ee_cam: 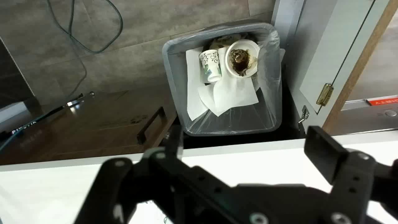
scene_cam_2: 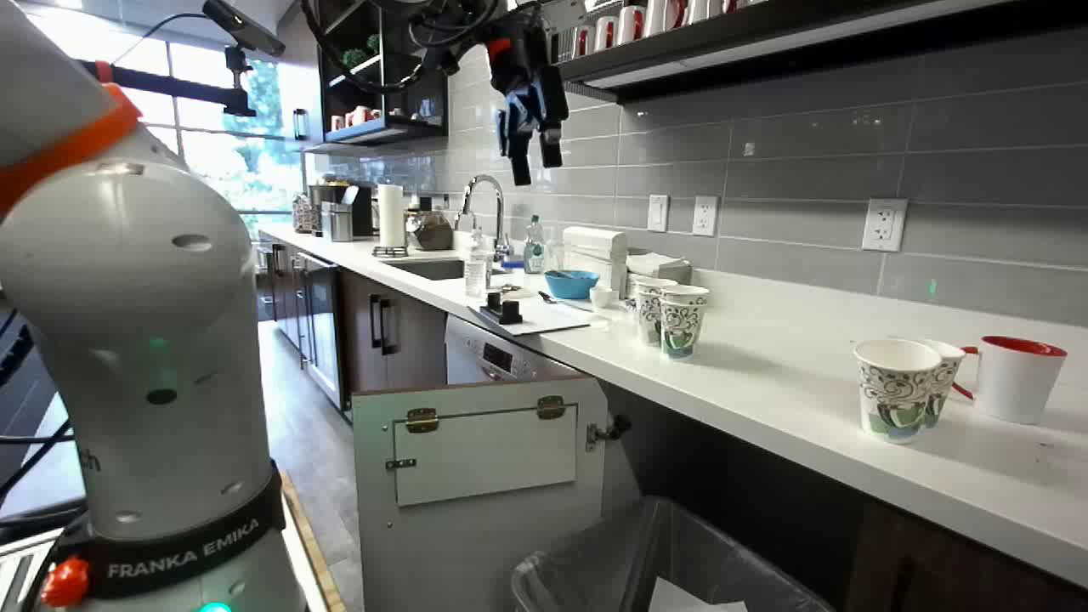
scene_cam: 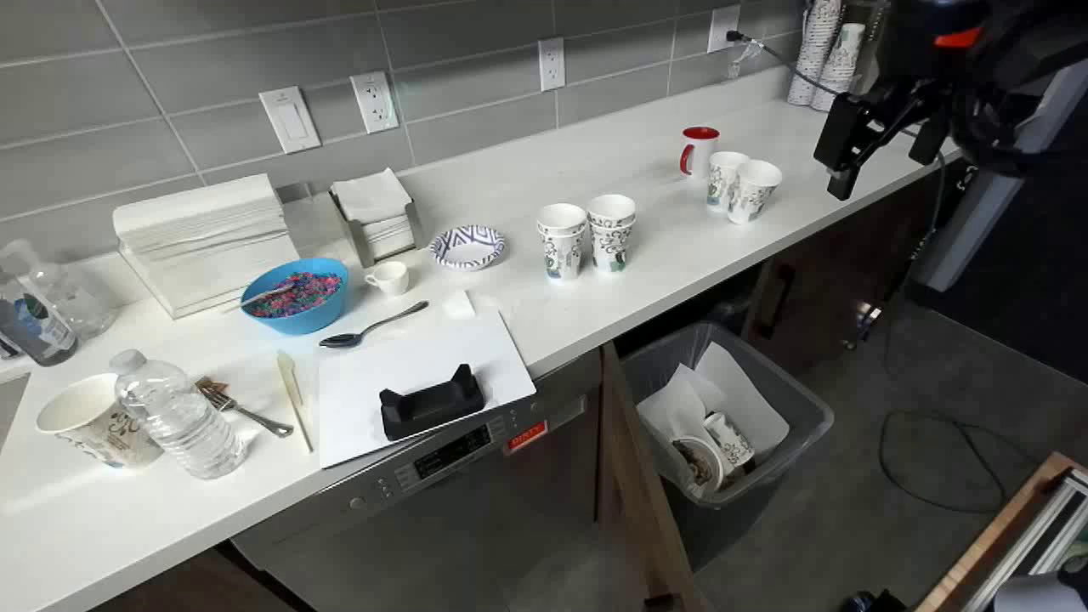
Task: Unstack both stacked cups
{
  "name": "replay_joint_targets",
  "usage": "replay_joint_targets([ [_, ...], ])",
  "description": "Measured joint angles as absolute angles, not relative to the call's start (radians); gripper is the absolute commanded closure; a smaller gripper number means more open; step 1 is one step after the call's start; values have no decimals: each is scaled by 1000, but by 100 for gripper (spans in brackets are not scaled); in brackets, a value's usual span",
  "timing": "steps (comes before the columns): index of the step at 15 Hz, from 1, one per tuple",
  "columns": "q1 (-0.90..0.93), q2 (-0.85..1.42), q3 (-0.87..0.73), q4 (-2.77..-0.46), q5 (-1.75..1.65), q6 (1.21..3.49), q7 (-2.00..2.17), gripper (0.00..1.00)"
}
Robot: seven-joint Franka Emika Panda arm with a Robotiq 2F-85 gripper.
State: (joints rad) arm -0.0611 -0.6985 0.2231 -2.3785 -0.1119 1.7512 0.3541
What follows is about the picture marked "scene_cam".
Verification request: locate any stack of white cups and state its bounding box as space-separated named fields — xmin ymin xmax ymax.
xmin=789 ymin=0 xmax=844 ymax=105
xmin=811 ymin=22 xmax=862 ymax=113

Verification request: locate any white wall outlet middle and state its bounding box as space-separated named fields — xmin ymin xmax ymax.
xmin=536 ymin=38 xmax=563 ymax=92

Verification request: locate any blue bowl with colourful contents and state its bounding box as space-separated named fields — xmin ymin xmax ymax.
xmin=240 ymin=259 xmax=350 ymax=335

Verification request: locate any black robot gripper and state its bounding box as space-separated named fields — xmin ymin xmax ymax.
xmin=811 ymin=95 xmax=908 ymax=201

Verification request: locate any grey napkin dispenser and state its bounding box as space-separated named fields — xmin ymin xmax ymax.
xmin=331 ymin=166 xmax=415 ymax=262

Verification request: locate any white light switch plate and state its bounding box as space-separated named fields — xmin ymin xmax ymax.
xmin=258 ymin=89 xmax=320 ymax=152

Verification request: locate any metal fork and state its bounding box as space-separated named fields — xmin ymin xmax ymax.
xmin=196 ymin=378 xmax=292 ymax=437

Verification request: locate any white wall outlet right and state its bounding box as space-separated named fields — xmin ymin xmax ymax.
xmin=708 ymin=2 xmax=741 ymax=54

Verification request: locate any black plastic holder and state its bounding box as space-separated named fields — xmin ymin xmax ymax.
xmin=376 ymin=362 xmax=487 ymax=437

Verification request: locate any blue patterned small bowl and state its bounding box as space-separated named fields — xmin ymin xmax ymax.
xmin=433 ymin=225 xmax=507 ymax=273

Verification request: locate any grey trash bin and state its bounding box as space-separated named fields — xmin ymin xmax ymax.
xmin=623 ymin=324 xmax=834 ymax=565

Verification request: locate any dark metal spoon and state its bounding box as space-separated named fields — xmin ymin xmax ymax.
xmin=320 ymin=299 xmax=429 ymax=350

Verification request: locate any wooden cabinet door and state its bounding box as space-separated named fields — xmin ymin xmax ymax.
xmin=598 ymin=343 xmax=704 ymax=612

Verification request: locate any stainless dishwasher front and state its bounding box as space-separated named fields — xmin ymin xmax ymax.
xmin=235 ymin=353 xmax=601 ymax=612

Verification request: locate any white wall outlet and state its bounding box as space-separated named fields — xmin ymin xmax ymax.
xmin=536 ymin=38 xmax=563 ymax=92
xmin=708 ymin=2 xmax=741 ymax=54
xmin=350 ymin=72 xmax=399 ymax=131

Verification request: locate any wooden framed object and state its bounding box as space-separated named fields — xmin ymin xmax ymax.
xmin=916 ymin=453 xmax=1088 ymax=612

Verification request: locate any large patterned paper cup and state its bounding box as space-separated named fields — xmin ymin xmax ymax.
xmin=35 ymin=373 xmax=164 ymax=470

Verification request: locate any white cutting board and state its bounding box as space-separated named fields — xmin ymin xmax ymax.
xmin=313 ymin=308 xmax=536 ymax=470

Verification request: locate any clear plastic water bottle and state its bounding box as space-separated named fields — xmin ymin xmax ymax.
xmin=108 ymin=350 xmax=240 ymax=478

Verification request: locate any wooden stick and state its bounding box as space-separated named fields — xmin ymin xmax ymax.
xmin=275 ymin=353 xmax=316 ymax=453

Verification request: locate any black power cable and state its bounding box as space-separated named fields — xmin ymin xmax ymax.
xmin=724 ymin=28 xmax=848 ymax=101

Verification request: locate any black floor cable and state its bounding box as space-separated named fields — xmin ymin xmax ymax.
xmin=876 ymin=301 xmax=1063 ymax=517

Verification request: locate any small white ceramic cup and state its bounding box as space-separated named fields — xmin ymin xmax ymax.
xmin=365 ymin=262 xmax=410 ymax=296

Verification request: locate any red and white mug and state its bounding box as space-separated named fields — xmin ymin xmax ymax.
xmin=679 ymin=124 xmax=722 ymax=180

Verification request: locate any clear plastic container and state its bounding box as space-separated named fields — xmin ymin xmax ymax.
xmin=0 ymin=236 xmax=120 ymax=368

